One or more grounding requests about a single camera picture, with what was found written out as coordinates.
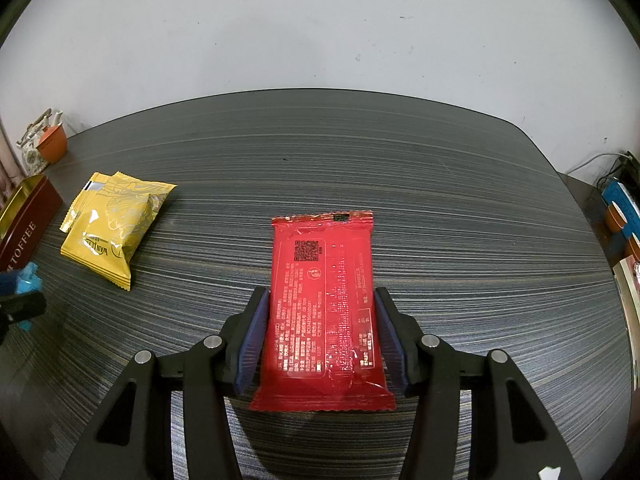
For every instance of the red snack packet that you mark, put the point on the red snack packet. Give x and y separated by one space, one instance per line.
320 310

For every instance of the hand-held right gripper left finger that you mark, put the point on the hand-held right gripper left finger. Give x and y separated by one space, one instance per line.
252 340

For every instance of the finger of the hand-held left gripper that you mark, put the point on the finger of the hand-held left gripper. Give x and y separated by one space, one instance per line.
25 306

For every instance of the striped pink curtain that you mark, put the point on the striped pink curtain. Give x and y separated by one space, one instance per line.
7 170

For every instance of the red tin box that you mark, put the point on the red tin box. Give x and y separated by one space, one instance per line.
30 230

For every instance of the stack of books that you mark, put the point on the stack of books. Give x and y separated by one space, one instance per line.
629 290

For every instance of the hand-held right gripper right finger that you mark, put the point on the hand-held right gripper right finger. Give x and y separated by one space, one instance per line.
395 345

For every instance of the yellow snack packet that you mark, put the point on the yellow snack packet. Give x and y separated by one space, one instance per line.
84 201
120 225

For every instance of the patterned teapot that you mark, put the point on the patterned teapot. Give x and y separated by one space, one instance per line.
31 155

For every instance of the blue box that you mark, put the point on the blue box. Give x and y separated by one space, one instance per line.
622 197

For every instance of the light blue snack packet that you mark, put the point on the light blue snack packet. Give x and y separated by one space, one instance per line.
30 280

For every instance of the orange clay cup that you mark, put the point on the orange clay cup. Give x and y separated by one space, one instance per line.
634 247
52 142
614 217

